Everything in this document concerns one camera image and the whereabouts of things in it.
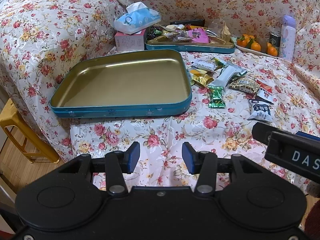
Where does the patterned gold black snack packet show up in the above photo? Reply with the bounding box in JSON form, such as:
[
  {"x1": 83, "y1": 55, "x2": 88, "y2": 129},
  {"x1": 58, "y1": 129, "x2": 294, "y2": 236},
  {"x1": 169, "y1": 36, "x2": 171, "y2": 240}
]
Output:
[{"x1": 229, "y1": 77, "x2": 260, "y2": 94}]

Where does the blue tin tray with snacks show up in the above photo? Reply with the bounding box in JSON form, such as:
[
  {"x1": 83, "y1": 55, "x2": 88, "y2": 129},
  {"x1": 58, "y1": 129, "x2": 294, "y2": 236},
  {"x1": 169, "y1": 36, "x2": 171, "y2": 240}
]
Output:
[{"x1": 145, "y1": 35, "x2": 235, "y2": 54}]

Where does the white fruit plate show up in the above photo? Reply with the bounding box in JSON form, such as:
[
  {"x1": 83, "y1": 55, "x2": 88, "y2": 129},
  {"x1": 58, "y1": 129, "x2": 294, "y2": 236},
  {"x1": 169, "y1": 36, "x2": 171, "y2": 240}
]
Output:
[{"x1": 235, "y1": 36, "x2": 274, "y2": 57}]

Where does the empty blue gold tin tray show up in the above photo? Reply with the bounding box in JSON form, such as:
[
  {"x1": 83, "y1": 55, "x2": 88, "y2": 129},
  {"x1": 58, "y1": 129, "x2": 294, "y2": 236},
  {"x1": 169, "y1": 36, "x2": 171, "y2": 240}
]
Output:
[{"x1": 50, "y1": 49, "x2": 192, "y2": 118}]

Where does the white small snack packet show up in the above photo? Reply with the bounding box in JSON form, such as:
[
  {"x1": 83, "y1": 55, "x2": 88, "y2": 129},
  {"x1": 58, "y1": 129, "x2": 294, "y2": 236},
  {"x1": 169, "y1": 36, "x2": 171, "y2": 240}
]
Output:
[{"x1": 191, "y1": 60, "x2": 217, "y2": 72}]

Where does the floral sofa cover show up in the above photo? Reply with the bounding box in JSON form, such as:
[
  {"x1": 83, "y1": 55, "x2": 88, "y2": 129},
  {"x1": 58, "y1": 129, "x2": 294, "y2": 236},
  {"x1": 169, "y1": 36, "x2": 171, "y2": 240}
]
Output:
[{"x1": 1, "y1": 0, "x2": 319, "y2": 190}]

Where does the front middle mandarin orange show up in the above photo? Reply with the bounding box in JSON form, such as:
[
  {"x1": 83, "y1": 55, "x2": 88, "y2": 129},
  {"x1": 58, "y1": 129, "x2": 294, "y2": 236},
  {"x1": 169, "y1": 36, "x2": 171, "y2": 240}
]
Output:
[{"x1": 250, "y1": 41, "x2": 261, "y2": 52}]

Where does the dark coffee can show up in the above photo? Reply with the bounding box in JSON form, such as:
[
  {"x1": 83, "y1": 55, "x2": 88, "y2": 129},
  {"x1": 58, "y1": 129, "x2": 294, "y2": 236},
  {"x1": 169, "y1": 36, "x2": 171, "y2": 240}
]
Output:
[{"x1": 269, "y1": 31, "x2": 281, "y2": 51}]

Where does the front right mandarin orange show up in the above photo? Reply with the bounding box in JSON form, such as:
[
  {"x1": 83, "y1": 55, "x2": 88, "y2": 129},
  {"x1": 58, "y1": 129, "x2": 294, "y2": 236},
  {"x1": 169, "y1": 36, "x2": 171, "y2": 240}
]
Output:
[{"x1": 267, "y1": 46, "x2": 278, "y2": 57}]

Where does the beige paper snack bag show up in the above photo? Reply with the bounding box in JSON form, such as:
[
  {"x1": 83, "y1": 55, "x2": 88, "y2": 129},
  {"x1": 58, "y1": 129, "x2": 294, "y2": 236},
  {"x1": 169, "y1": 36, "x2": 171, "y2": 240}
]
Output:
[{"x1": 221, "y1": 22, "x2": 231, "y2": 42}]

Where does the purple bunny thermos bottle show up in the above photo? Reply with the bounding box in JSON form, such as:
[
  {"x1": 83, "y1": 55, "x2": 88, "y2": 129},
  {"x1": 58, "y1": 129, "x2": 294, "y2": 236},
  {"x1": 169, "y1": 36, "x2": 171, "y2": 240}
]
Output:
[{"x1": 279, "y1": 15, "x2": 296, "y2": 62}]

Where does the pink snack packet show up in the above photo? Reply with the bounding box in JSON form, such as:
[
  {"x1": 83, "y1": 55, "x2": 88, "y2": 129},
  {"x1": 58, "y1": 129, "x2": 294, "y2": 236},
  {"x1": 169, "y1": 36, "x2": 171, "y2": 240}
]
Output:
[{"x1": 187, "y1": 28, "x2": 209, "y2": 43}]

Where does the black remote control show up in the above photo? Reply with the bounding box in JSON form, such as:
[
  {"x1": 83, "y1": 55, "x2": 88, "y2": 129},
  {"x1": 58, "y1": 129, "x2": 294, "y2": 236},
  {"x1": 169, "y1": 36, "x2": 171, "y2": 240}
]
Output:
[{"x1": 170, "y1": 19, "x2": 205, "y2": 27}]

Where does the green candy wrapper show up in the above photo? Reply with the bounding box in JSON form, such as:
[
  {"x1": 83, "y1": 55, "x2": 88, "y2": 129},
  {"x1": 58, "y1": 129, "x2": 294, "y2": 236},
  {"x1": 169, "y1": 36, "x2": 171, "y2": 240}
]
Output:
[{"x1": 208, "y1": 85, "x2": 226, "y2": 109}]

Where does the front left mandarin orange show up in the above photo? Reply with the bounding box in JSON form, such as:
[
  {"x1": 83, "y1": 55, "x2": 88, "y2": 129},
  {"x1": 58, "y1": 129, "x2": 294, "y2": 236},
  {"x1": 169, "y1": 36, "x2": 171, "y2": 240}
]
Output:
[{"x1": 236, "y1": 35, "x2": 249, "y2": 47}]

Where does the blue tissue pack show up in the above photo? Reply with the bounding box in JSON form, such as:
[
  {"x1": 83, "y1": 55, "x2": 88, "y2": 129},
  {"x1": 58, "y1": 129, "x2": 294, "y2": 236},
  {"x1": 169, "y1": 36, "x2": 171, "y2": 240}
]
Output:
[{"x1": 114, "y1": 2, "x2": 161, "y2": 35}]

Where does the white black snack packet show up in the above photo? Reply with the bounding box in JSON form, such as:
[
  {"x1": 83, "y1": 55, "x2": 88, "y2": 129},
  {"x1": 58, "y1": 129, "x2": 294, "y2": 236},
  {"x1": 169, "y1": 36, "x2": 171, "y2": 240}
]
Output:
[{"x1": 248, "y1": 99, "x2": 273, "y2": 122}]

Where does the pink tissue box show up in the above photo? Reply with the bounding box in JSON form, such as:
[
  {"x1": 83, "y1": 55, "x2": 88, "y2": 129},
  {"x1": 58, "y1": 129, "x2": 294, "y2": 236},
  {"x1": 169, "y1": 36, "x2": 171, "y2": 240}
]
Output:
[{"x1": 114, "y1": 29, "x2": 147, "y2": 52}]

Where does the mandarin orange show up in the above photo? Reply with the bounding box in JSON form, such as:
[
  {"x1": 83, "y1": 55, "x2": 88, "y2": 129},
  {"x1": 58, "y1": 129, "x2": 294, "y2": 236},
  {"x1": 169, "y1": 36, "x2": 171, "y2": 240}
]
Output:
[
  {"x1": 236, "y1": 35, "x2": 249, "y2": 47},
  {"x1": 250, "y1": 41, "x2": 261, "y2": 52},
  {"x1": 267, "y1": 46, "x2": 278, "y2": 57}
]

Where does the gold candy wrapper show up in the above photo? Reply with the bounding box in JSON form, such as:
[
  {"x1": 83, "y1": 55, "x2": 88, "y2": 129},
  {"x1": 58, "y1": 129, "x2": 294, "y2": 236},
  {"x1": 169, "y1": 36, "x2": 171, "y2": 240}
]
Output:
[{"x1": 189, "y1": 68, "x2": 214, "y2": 87}]

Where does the yellow plastic stool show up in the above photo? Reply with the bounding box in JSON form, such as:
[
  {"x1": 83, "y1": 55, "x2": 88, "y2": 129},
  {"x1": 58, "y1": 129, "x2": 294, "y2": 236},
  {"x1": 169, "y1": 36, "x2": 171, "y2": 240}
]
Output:
[{"x1": 0, "y1": 98, "x2": 61, "y2": 164}]

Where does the white long snack bar packet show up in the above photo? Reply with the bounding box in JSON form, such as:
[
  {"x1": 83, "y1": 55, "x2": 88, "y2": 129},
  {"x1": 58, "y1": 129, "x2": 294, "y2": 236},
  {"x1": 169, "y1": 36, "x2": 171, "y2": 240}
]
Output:
[{"x1": 213, "y1": 63, "x2": 247, "y2": 89}]

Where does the red white wafer snack packet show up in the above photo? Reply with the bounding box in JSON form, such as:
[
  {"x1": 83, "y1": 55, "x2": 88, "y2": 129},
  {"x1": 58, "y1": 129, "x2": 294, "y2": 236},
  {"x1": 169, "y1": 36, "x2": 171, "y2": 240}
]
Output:
[{"x1": 256, "y1": 79, "x2": 276, "y2": 105}]

